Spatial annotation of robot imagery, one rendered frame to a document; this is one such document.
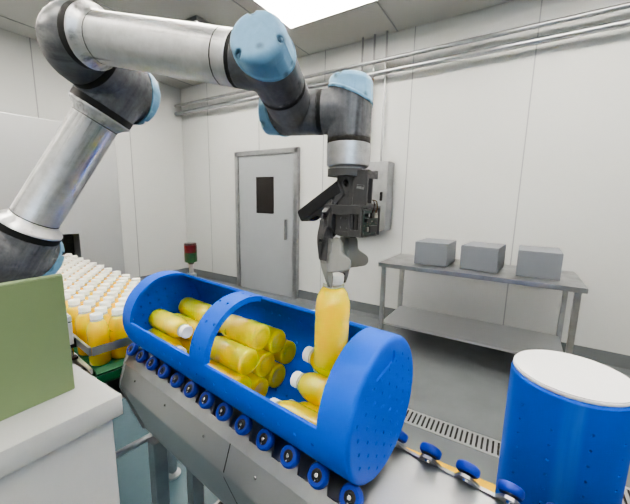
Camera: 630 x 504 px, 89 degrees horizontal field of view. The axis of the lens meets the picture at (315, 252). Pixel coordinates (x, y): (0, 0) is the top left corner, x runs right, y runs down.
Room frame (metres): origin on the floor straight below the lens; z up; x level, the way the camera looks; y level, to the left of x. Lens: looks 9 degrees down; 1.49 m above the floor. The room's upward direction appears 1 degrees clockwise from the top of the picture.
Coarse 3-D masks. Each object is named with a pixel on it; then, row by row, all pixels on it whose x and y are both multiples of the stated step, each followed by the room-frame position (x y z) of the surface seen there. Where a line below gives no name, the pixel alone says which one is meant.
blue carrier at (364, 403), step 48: (144, 288) 1.00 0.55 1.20; (192, 288) 1.19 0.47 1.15; (144, 336) 0.90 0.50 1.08; (288, 336) 0.92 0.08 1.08; (384, 336) 0.59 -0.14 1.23; (240, 384) 0.63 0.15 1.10; (288, 384) 0.83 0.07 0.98; (336, 384) 0.51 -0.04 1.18; (384, 384) 0.56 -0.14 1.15; (288, 432) 0.55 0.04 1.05; (336, 432) 0.48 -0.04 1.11; (384, 432) 0.57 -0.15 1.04
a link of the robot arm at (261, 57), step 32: (64, 0) 0.54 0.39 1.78; (64, 32) 0.52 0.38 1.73; (96, 32) 0.52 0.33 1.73; (128, 32) 0.50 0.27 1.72; (160, 32) 0.49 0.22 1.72; (192, 32) 0.48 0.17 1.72; (224, 32) 0.47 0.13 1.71; (256, 32) 0.43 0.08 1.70; (64, 64) 0.57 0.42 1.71; (96, 64) 0.56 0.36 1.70; (128, 64) 0.53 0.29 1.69; (160, 64) 0.51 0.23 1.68; (192, 64) 0.49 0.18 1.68; (224, 64) 0.47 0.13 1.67; (256, 64) 0.43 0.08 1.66; (288, 64) 0.45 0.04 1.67; (288, 96) 0.50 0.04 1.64
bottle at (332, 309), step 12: (324, 288) 0.59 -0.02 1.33; (336, 288) 0.58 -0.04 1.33; (324, 300) 0.57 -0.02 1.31; (336, 300) 0.57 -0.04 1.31; (348, 300) 0.58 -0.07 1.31; (324, 312) 0.57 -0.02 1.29; (336, 312) 0.56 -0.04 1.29; (348, 312) 0.58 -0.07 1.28; (324, 324) 0.57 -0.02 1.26; (336, 324) 0.56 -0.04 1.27; (348, 324) 0.58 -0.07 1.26; (324, 336) 0.57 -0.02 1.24; (336, 336) 0.56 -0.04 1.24; (348, 336) 0.59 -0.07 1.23; (324, 348) 0.57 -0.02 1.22; (336, 348) 0.56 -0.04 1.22; (324, 360) 0.57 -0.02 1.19
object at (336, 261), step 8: (336, 240) 0.56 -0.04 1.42; (328, 248) 0.56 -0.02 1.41; (336, 248) 0.56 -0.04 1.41; (328, 256) 0.56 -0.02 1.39; (336, 256) 0.56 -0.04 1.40; (344, 256) 0.55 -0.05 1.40; (328, 264) 0.56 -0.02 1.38; (336, 264) 0.55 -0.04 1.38; (344, 264) 0.54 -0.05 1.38; (328, 272) 0.56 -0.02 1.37; (328, 280) 0.56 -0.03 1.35
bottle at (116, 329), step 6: (114, 318) 1.11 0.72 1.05; (120, 318) 1.11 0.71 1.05; (108, 324) 1.11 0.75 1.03; (114, 324) 1.10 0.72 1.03; (120, 324) 1.11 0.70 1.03; (114, 330) 1.10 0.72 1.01; (120, 330) 1.10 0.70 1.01; (114, 336) 1.10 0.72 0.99; (120, 336) 1.10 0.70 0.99; (126, 336) 1.12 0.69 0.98; (120, 348) 1.10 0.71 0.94; (126, 348) 1.12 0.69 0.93; (114, 354) 1.10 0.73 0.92; (120, 354) 1.10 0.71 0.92
